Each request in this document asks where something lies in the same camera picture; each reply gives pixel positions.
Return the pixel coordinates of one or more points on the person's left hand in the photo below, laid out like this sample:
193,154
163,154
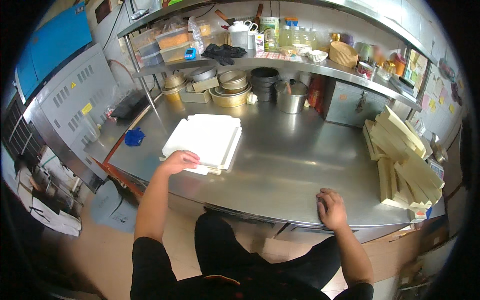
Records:
178,161

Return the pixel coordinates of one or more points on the person's right hand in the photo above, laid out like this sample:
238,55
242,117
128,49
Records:
333,213

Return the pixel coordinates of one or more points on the person's left fingers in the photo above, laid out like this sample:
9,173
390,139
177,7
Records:
193,160

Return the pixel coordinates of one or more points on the stack of white cartons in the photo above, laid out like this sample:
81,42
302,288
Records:
206,140

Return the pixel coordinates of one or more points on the blue cloth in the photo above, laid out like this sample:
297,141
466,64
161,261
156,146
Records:
134,137

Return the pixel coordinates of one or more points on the rectangular metal loaf tins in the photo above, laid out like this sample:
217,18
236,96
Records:
198,92

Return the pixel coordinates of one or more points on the stack of small gold pans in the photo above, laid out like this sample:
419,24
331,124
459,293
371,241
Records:
174,86

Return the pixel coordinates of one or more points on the stack of gold round pans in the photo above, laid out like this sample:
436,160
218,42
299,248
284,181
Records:
231,90

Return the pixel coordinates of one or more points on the black tray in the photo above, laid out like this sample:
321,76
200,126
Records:
129,105

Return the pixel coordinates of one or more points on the small white knob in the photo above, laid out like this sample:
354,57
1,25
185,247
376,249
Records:
251,98

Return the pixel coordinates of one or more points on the silver round cake pan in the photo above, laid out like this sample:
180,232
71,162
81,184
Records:
203,74

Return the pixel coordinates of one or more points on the grey floor bin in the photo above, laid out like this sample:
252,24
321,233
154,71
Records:
112,206

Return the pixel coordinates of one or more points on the person's legs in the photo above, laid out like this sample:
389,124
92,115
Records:
228,247

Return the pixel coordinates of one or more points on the stack of black round tins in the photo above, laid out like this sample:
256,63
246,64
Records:
264,84

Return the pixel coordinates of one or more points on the blue digital timer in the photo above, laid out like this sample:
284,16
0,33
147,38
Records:
190,53

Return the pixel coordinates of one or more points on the clear measuring cup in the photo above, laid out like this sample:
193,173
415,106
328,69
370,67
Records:
91,128

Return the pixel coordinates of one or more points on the clear plastic container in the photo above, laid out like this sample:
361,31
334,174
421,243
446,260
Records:
174,52
153,59
149,48

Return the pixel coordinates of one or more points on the black gloves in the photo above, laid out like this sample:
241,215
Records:
223,52

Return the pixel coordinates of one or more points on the steel pot with lid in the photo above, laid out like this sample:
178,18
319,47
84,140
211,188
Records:
290,97

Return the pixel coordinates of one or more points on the steel shelf unit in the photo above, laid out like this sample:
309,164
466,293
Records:
262,63

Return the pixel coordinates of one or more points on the clear container with orange filling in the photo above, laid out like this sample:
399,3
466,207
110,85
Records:
172,38

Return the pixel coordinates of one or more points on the person's body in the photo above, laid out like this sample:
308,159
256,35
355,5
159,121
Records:
225,288

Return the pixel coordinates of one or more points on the grey metal oven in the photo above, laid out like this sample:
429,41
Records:
71,108

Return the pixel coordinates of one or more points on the white plastic jug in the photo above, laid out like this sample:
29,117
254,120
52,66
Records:
239,35

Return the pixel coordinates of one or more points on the small white carton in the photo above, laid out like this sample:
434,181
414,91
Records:
259,42

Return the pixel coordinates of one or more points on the red packet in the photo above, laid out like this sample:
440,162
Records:
316,93

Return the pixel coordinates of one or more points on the green tin can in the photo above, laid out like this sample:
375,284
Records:
269,33

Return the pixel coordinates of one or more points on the rack with white items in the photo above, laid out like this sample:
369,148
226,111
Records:
41,195

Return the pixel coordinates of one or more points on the white paper baking cups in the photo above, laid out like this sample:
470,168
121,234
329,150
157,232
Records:
317,56

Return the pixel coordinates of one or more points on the row of yellow liquid bottles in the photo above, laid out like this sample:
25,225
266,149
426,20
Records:
298,36

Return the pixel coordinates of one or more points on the grey metal box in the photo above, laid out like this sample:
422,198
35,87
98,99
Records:
352,105

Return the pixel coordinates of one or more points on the blue panel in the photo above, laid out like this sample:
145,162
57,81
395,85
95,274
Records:
52,48

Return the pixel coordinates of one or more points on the woven round basket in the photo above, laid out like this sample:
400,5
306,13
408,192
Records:
343,54

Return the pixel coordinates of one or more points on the pile of cream folded boxes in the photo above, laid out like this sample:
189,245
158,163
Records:
403,157

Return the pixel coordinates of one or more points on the cardboard cartons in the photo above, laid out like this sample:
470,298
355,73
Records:
405,251

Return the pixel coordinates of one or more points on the coloured sticky notes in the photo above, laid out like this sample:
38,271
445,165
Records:
437,99

